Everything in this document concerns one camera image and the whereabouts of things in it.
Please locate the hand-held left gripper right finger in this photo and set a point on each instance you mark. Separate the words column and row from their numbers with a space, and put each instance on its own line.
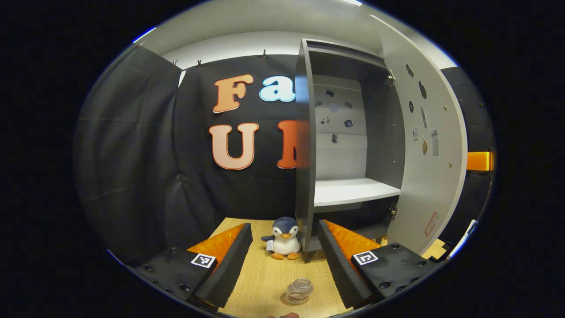
column 337, row 269

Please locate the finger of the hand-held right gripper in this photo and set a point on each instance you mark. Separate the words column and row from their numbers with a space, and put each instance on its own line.
column 480, row 161

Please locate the grey cabinet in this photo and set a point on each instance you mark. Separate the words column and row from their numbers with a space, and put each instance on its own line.
column 384, row 145

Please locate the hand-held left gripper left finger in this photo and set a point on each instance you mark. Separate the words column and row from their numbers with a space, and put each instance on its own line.
column 231, row 269

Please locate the clear plastic bottle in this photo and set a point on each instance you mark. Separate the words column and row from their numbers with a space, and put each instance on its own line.
column 300, row 291

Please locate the ceiling light strip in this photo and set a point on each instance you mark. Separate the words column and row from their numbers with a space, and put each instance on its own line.
column 352, row 2

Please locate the black backdrop cloth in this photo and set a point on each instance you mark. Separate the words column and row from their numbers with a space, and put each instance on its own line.
column 132, row 154

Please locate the plush penguin toy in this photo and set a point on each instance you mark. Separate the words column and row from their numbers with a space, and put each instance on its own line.
column 284, row 240

